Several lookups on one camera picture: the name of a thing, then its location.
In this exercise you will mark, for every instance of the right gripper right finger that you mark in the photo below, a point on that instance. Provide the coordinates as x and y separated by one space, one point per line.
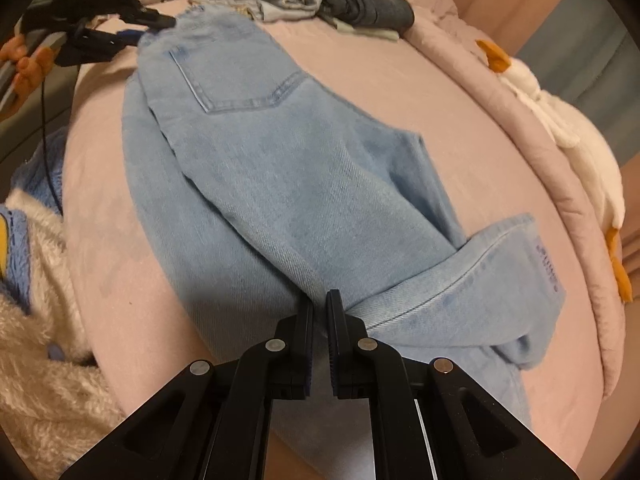
430 420

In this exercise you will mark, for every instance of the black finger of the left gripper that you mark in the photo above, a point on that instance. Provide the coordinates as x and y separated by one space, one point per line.
135 14

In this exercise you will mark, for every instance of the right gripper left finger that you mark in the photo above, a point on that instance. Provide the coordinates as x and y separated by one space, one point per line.
210 421

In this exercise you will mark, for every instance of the light blue denim pants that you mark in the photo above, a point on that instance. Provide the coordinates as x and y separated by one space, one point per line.
256 184

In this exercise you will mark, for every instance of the person's left hand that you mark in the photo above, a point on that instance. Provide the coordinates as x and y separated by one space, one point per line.
30 70

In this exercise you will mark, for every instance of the dark navy folded garment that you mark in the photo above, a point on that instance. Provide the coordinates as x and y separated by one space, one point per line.
396 15

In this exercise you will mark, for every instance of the pale green folded cloth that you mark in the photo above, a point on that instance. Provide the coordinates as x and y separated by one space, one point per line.
344 28

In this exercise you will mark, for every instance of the pink bed sheet mattress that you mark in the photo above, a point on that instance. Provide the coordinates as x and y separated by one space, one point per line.
135 323

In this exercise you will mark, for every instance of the lilac rolled comforter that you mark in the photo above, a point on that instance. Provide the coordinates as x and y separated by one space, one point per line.
445 39

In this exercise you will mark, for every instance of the white goose plush toy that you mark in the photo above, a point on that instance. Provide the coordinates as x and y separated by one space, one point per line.
583 145

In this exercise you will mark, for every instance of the teal window curtain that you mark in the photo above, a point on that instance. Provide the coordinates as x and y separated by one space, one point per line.
584 54

